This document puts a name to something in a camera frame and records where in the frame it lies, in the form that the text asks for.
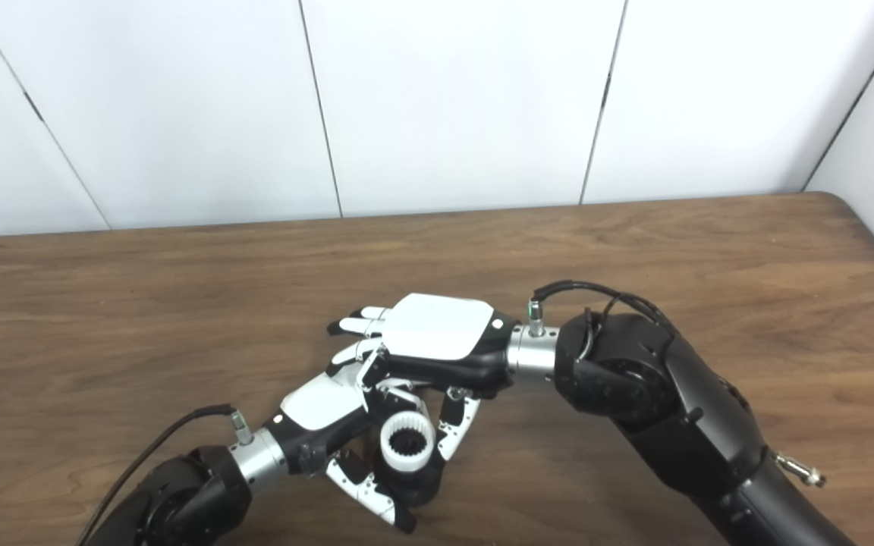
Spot white plastic ring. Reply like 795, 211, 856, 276
380, 412, 435, 475

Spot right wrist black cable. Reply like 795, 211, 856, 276
527, 281, 827, 488

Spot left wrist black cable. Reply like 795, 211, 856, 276
77, 404, 256, 546

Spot round black plastic part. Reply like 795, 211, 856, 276
373, 394, 445, 509

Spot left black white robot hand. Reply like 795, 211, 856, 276
264, 372, 434, 535

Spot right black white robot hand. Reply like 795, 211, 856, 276
326, 293, 520, 463

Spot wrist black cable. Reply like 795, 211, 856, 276
527, 281, 827, 488
77, 404, 256, 546

